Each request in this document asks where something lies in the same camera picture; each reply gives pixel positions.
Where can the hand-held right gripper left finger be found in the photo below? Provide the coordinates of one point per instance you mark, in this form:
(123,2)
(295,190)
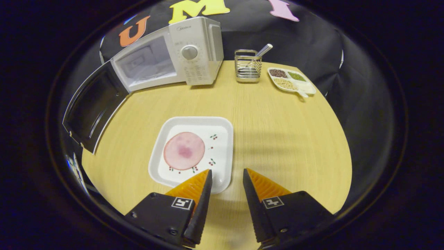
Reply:
(203,211)

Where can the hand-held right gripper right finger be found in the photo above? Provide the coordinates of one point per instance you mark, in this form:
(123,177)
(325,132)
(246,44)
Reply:
(253,211)

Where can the white square plate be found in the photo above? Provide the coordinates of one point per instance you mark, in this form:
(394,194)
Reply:
(218,152)

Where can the pink ham slice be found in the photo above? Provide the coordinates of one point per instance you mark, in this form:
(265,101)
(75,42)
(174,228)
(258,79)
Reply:
(184,151)

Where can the white microwave oven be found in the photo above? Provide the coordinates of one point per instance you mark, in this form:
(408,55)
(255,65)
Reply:
(194,34)

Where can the black backdrop cloth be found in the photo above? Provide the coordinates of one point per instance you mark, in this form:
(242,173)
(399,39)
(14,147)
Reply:
(347,86)

